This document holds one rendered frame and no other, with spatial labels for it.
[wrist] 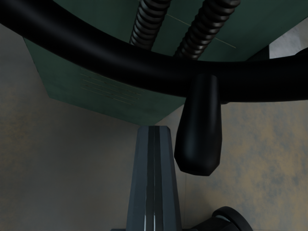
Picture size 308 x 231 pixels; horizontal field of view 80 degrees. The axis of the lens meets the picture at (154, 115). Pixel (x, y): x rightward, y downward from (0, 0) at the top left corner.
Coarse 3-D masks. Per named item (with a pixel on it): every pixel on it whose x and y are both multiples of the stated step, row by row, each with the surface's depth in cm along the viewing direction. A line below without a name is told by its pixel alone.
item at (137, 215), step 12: (144, 132) 10; (144, 144) 9; (144, 156) 8; (144, 168) 8; (132, 180) 7; (144, 180) 7; (132, 192) 7; (144, 192) 7; (132, 204) 6; (144, 204) 6; (132, 216) 6; (144, 216) 6; (132, 228) 6; (144, 228) 6
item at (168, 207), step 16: (160, 128) 10; (160, 144) 9; (160, 160) 8; (160, 176) 7; (160, 192) 7; (176, 192) 7; (160, 208) 6; (176, 208) 6; (160, 224) 6; (176, 224) 6
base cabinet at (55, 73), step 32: (64, 0) 30; (96, 0) 29; (128, 0) 28; (192, 0) 26; (256, 0) 25; (288, 0) 24; (128, 32) 34; (160, 32) 32; (224, 32) 30; (256, 32) 29; (64, 64) 48; (64, 96) 70; (96, 96) 64; (128, 96) 58; (160, 96) 54
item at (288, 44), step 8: (288, 32) 34; (296, 32) 35; (280, 40) 32; (288, 40) 33; (296, 40) 34; (264, 48) 31; (272, 48) 31; (280, 48) 32; (288, 48) 32; (296, 48) 33; (256, 56) 33; (264, 56) 31; (272, 56) 30; (280, 56) 31
